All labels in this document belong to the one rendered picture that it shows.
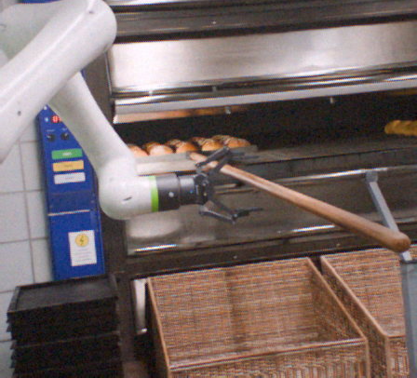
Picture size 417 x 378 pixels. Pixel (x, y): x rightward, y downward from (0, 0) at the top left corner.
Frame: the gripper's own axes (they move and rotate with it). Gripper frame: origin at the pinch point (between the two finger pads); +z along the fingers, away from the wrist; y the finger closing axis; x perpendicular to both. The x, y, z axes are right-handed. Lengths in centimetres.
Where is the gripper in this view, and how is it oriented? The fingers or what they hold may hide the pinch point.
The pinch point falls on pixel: (255, 182)
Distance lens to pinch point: 184.1
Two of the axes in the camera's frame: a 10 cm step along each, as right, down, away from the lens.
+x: 2.0, 0.9, -9.8
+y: 0.8, 9.9, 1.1
